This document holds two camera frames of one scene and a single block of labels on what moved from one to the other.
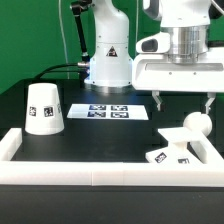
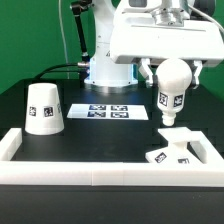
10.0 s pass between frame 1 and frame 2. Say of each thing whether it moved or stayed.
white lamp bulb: moved
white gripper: moved
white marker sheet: stayed
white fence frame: stayed
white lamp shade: stayed
